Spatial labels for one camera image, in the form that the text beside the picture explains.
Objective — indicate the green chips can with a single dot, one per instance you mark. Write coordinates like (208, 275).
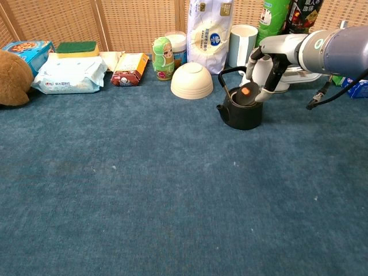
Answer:
(273, 20)

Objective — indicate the brown plush toy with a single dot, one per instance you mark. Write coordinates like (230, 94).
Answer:
(13, 77)

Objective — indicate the rattan folding screen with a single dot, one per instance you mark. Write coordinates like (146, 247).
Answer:
(138, 23)

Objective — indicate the orange brown snack box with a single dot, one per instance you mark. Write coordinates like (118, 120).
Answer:
(129, 69)

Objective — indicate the white plastic pack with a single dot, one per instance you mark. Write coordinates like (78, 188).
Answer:
(112, 59)

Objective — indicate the blue carpet table covering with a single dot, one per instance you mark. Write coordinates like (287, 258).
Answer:
(143, 187)

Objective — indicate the light blue white mug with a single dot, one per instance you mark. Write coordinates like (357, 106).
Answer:
(241, 46)

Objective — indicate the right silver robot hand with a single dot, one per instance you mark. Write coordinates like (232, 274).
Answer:
(281, 46)

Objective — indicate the white paper tissue bag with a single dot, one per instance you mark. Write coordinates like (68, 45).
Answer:
(210, 37)

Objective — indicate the black cast iron teapot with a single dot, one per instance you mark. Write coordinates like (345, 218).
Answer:
(244, 118)

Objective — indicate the green yellow sponge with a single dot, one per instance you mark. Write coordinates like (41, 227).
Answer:
(76, 49)

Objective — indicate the blue white toothpaste box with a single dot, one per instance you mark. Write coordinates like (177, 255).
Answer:
(358, 89)

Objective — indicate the black teapot lid orange knob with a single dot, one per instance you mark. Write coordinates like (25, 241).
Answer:
(244, 98)

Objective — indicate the jar with white lid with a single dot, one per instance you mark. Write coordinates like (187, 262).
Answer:
(178, 43)

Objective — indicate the white handheld garment steamer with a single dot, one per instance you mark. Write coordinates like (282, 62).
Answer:
(293, 76)

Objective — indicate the light blue wet wipes pack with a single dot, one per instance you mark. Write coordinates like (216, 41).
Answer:
(69, 74)

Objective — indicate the blue cookie box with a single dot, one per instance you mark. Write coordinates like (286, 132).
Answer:
(34, 53)

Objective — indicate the dark tea bottle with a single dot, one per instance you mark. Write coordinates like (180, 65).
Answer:
(304, 14)

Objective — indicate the cream upturned bowl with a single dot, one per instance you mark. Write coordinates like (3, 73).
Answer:
(192, 82)

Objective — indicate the yellow green tissue pack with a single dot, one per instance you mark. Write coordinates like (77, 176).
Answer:
(337, 80)

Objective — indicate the green nesting doll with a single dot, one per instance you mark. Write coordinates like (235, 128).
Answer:
(163, 60)

